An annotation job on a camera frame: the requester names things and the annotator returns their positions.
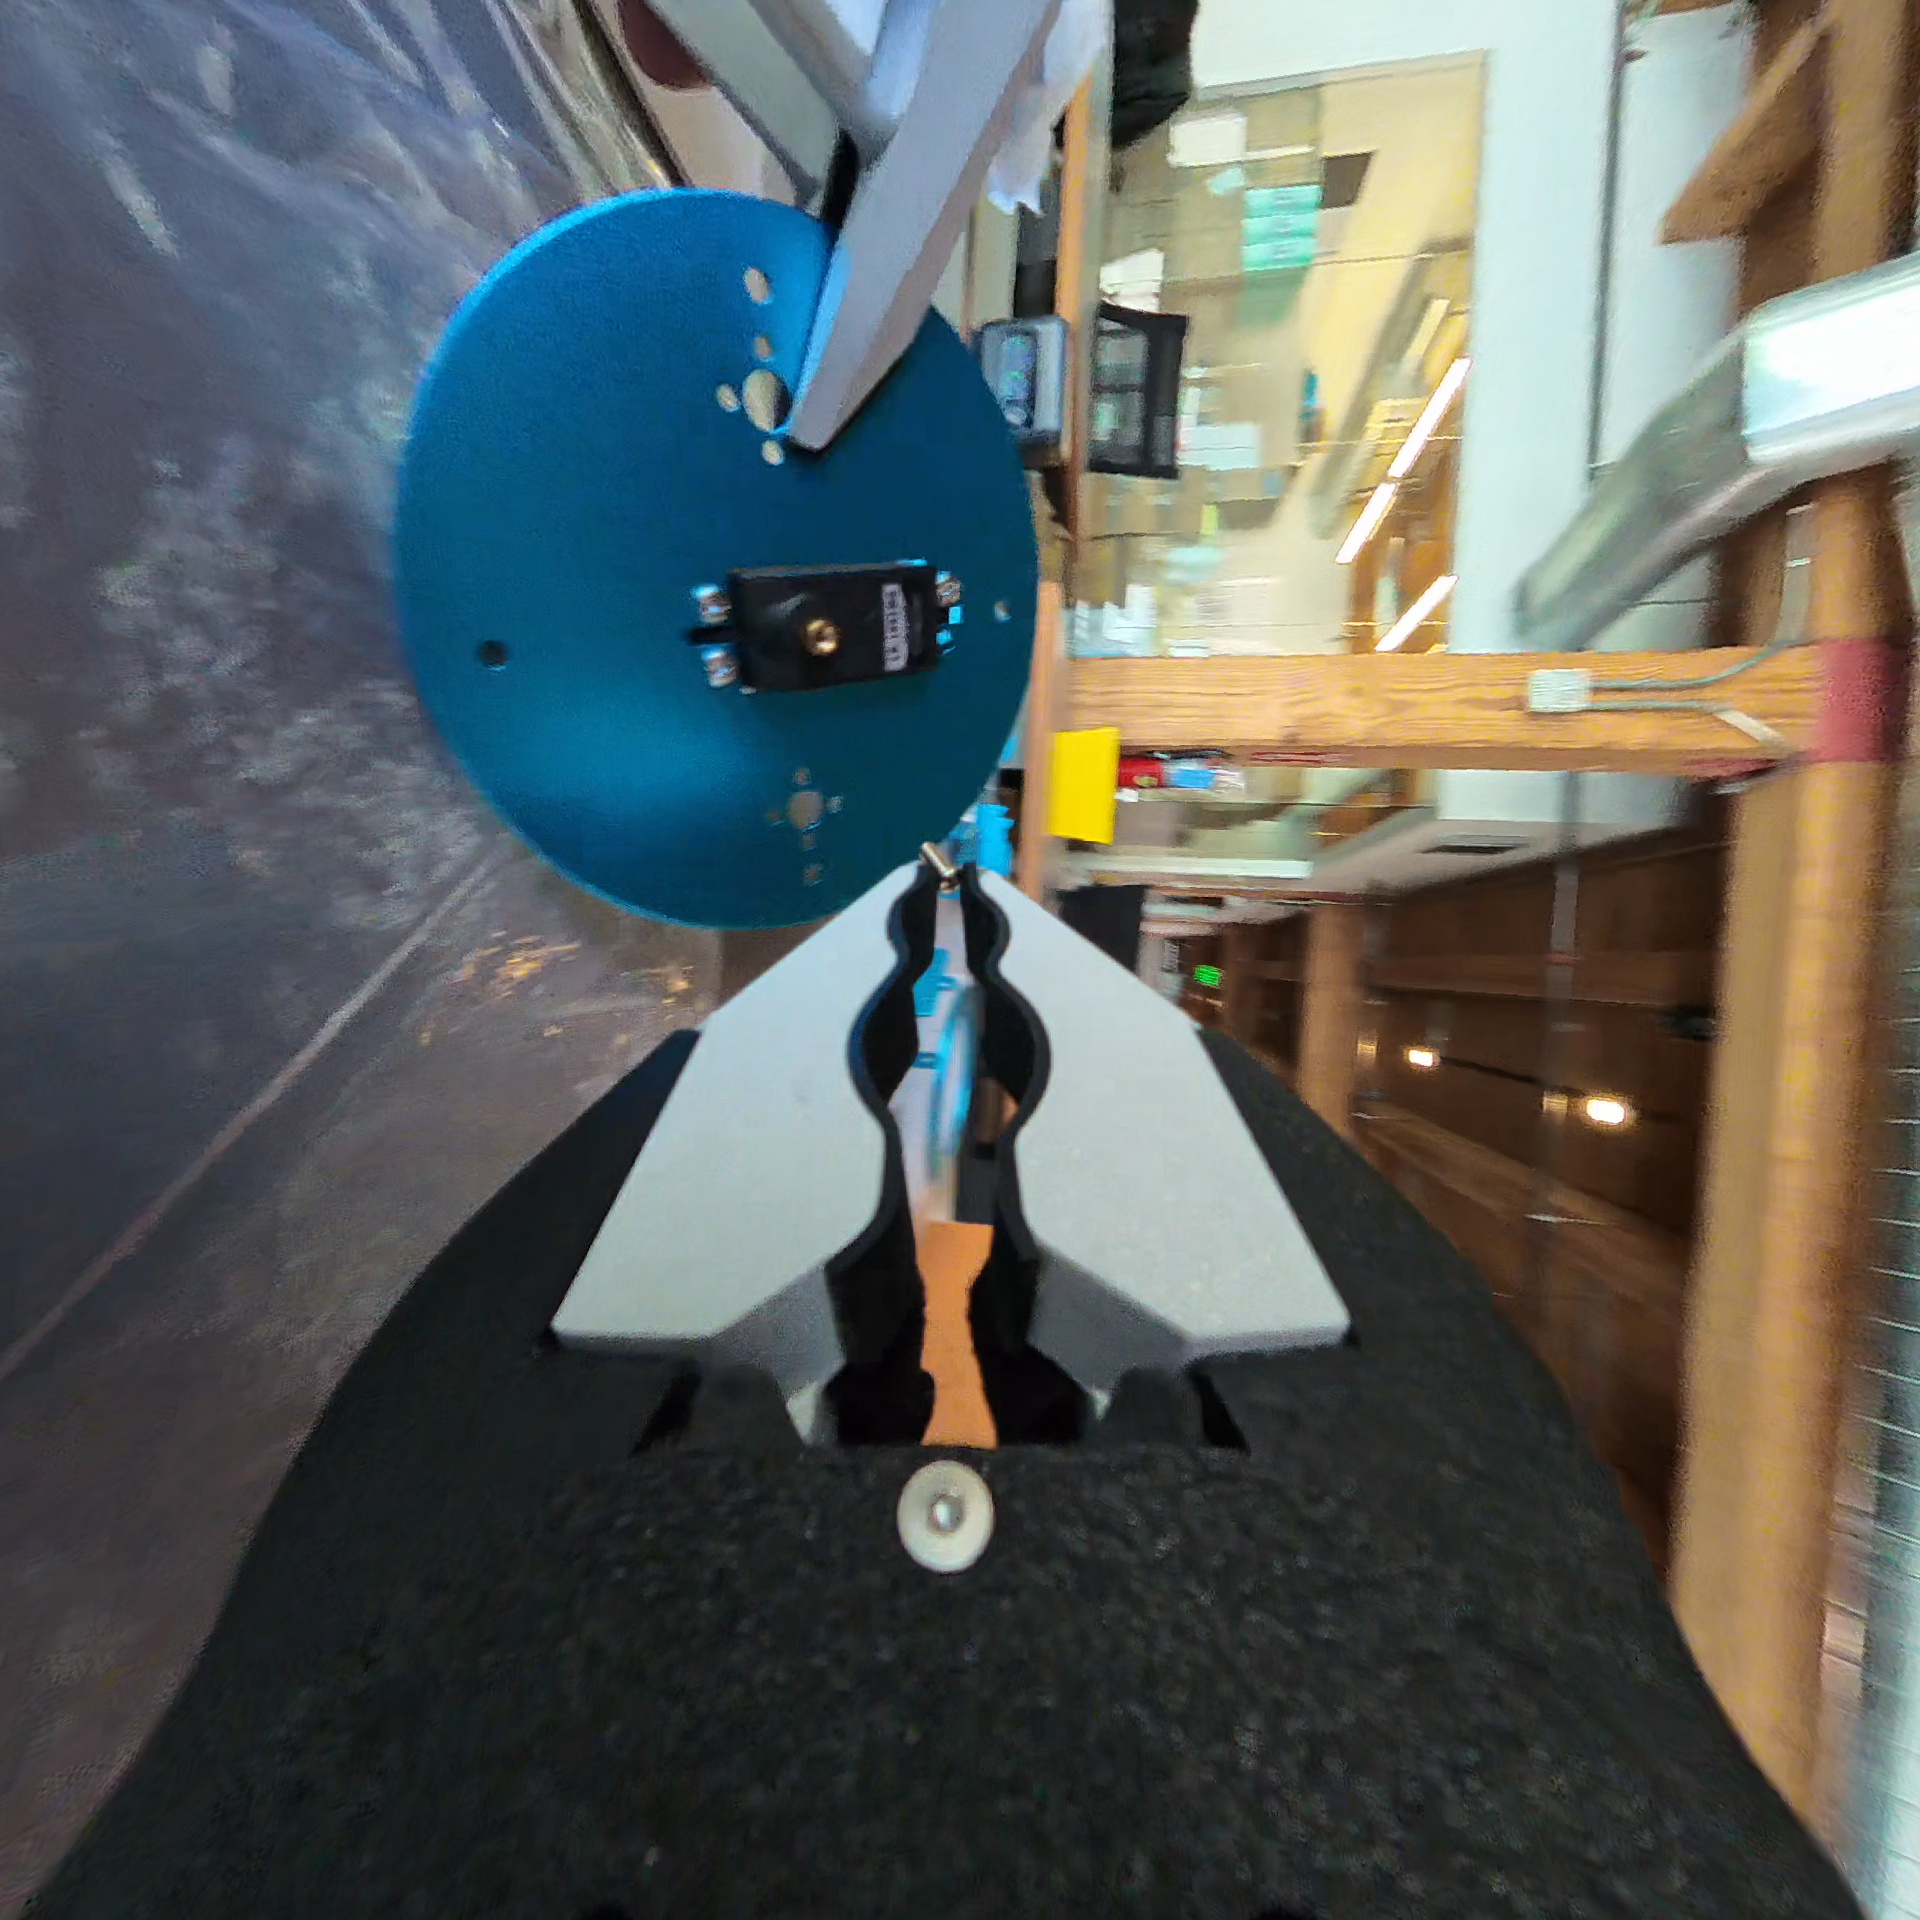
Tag black servo motor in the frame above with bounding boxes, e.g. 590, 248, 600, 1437
727, 560, 946, 698

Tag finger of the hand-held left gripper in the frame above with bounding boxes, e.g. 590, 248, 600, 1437
786, 0, 1074, 455
645, 0, 891, 199

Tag blue round metal plate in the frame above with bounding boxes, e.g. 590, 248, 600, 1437
395, 187, 1042, 932

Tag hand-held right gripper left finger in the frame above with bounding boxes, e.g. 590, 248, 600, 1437
553, 867, 942, 1347

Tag stacked cardboard boxes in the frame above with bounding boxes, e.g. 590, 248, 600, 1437
1074, 58, 1488, 667

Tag wooden top table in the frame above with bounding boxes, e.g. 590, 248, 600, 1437
1011, 83, 1100, 908

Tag yellow box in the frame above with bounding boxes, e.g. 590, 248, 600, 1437
1045, 729, 1126, 846

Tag large silver air duct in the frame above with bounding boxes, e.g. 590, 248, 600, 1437
1514, 252, 1920, 652

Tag black plastic crate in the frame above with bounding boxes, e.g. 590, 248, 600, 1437
1087, 298, 1189, 481

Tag dark grey desk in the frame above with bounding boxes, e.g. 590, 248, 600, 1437
0, 0, 1038, 1878

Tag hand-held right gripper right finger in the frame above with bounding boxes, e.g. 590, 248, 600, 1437
960, 868, 1352, 1393

